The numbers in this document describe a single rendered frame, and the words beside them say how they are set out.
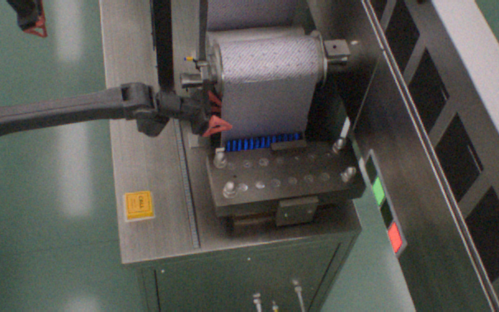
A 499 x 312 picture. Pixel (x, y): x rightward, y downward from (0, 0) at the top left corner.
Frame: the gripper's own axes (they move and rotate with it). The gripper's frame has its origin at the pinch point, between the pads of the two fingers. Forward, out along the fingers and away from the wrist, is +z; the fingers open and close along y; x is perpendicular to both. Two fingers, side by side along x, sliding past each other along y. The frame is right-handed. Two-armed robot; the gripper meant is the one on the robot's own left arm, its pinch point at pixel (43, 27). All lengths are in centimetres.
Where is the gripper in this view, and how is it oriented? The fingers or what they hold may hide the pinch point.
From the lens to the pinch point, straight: 194.8
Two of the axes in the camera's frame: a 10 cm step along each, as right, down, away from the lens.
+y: -2.3, -8.6, 4.5
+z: 2.3, 4.0, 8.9
